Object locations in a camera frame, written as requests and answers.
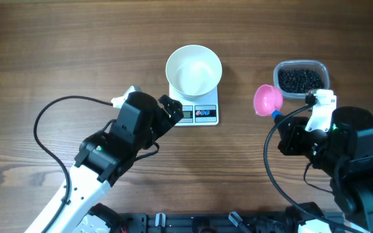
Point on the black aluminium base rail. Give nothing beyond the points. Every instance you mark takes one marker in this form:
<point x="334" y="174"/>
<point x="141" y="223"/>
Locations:
<point x="268" y="222"/>

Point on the white digital kitchen scale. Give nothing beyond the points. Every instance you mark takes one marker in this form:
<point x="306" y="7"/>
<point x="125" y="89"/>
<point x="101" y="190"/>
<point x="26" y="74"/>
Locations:
<point x="203" y="111"/>

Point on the black beans pile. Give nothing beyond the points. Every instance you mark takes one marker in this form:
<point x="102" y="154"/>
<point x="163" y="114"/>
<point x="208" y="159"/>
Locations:
<point x="299" y="80"/>

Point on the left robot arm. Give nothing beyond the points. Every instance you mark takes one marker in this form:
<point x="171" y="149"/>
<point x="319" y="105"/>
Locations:
<point x="103" y="157"/>

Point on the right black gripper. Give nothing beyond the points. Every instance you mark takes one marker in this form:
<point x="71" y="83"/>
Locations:
<point x="290" y="134"/>

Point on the clear plastic container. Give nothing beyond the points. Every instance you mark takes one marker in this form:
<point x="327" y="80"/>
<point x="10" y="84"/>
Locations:
<point x="301" y="64"/>

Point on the white bowl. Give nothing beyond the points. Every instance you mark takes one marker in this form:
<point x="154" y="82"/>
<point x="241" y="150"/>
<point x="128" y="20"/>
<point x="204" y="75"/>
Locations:
<point x="193" y="71"/>

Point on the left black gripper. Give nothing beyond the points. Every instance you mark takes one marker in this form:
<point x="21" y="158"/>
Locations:
<point x="166" y="123"/>

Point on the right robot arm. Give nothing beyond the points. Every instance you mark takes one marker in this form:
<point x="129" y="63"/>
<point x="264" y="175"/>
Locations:
<point x="344" y="151"/>

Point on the pink scoop blue handle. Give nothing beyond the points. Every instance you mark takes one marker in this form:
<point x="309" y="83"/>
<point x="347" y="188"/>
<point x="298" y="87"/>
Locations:
<point x="268" y="101"/>

